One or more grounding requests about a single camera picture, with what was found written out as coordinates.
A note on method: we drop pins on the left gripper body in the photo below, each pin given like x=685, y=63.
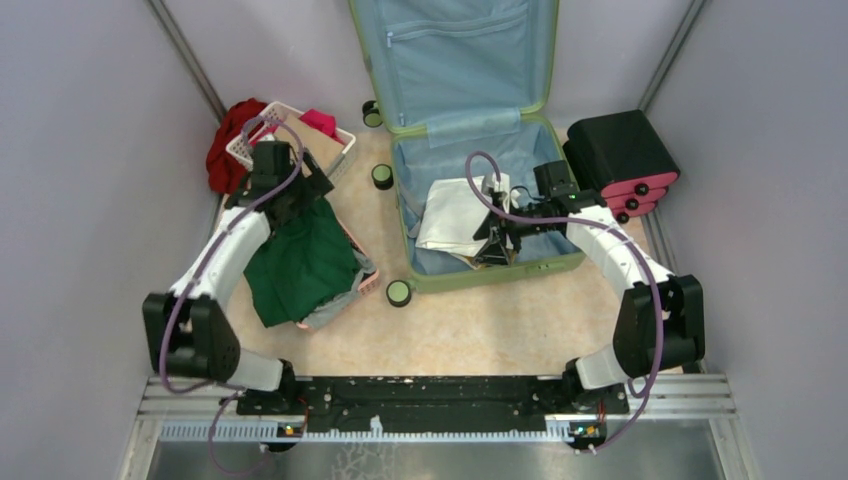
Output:
x=291, y=203

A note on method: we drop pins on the white garment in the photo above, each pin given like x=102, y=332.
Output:
x=452, y=216

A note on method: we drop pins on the white plastic basket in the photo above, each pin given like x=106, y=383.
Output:
x=261, y=127

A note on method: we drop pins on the red cloth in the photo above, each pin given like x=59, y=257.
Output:
x=223, y=170

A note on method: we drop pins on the grey garment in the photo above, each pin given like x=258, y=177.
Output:
x=344, y=305

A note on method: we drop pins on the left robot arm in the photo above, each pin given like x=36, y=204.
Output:
x=188, y=333

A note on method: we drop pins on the aluminium corner post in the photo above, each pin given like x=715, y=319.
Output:
x=184, y=51
x=682, y=33

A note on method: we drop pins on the green hard-shell suitcase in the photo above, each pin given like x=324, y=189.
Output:
x=461, y=86

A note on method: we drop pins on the green garment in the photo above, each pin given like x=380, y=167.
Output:
x=307, y=272

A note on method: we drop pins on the tan folded cloth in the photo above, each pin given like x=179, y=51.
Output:
x=330, y=159

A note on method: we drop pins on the pink plastic basket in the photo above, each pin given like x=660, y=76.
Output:
x=368, y=278

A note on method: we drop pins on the right aluminium corner post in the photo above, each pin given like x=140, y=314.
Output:
x=682, y=33

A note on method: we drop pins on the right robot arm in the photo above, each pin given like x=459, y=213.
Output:
x=660, y=324

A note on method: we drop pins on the black and pink storage stack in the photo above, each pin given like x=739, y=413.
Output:
x=622, y=157

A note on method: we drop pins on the left aluminium corner post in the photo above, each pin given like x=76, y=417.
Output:
x=184, y=51

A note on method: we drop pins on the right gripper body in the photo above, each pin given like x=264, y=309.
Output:
x=504, y=228

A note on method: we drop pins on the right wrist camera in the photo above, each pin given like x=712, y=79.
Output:
x=496, y=188

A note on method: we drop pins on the magenta cloth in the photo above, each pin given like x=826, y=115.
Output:
x=318, y=122

